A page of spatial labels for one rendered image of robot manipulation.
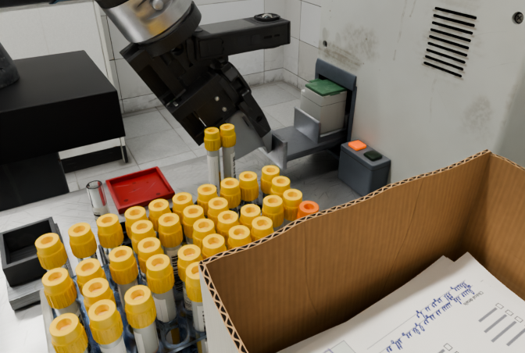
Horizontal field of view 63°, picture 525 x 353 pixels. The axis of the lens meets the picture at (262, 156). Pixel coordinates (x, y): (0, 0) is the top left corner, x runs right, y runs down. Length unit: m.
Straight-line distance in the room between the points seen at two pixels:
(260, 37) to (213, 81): 0.07
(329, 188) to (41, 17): 1.67
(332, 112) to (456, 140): 0.17
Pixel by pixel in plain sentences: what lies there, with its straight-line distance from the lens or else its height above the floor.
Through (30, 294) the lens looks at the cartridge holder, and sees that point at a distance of 0.45.
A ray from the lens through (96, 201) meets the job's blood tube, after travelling 0.39.
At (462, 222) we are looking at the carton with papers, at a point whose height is 0.96.
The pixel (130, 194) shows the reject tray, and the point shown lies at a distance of 0.55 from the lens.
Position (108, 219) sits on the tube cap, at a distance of 0.33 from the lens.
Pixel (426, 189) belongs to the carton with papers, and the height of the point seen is 1.01.
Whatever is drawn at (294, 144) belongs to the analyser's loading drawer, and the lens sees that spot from 0.55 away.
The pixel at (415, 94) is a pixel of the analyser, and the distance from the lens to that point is 0.47.
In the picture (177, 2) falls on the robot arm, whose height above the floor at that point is 1.11.
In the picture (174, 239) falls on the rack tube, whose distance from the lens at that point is 0.31.
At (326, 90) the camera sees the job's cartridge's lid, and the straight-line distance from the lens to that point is 0.54.
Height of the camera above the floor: 1.19
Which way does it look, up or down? 31 degrees down
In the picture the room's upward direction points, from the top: straight up
